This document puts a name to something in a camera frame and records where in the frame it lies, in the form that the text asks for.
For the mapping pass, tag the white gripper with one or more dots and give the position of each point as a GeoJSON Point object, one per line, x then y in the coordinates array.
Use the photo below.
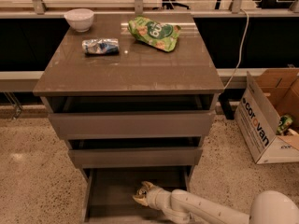
{"type": "Point", "coordinates": [153, 196]}

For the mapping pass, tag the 7up soda can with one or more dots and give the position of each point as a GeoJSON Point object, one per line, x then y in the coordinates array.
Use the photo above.
{"type": "Point", "coordinates": [142, 192]}

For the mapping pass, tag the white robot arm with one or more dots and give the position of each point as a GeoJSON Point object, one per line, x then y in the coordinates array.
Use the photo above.
{"type": "Point", "coordinates": [269, 207]}

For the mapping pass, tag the bottom grey drawer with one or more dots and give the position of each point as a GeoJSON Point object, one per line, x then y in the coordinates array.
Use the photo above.
{"type": "Point", "coordinates": [109, 195]}

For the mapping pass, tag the grey drawer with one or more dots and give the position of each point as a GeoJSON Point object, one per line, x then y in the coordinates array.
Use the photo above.
{"type": "Point", "coordinates": [109, 195]}
{"type": "Point", "coordinates": [86, 117]}
{"type": "Point", "coordinates": [135, 152]}

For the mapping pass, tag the middle grey drawer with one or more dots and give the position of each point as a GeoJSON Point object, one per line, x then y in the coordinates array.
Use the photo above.
{"type": "Point", "coordinates": [135, 152]}

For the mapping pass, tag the top grey drawer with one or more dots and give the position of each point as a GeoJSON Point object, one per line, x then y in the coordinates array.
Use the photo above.
{"type": "Point", "coordinates": [86, 117]}

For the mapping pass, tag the grey drawer cabinet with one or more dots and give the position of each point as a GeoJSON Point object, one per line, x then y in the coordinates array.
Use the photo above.
{"type": "Point", "coordinates": [136, 70]}

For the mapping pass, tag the green can in box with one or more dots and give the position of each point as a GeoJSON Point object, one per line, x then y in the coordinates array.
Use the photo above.
{"type": "Point", "coordinates": [284, 124]}

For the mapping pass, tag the blue crumpled snack packet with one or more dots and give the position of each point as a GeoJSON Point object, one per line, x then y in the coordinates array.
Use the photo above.
{"type": "Point", "coordinates": [100, 46]}

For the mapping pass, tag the corovan cardboard box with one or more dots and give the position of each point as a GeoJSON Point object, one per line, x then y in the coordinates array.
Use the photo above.
{"type": "Point", "coordinates": [267, 97]}

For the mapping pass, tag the green chip bag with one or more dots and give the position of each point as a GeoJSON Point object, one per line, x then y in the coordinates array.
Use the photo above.
{"type": "Point", "coordinates": [155, 34]}

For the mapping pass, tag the white ceramic bowl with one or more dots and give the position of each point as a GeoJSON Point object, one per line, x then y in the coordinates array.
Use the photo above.
{"type": "Point", "coordinates": [80, 19]}

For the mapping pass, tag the metal railing frame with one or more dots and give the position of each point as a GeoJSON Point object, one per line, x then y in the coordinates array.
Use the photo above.
{"type": "Point", "coordinates": [137, 3]}

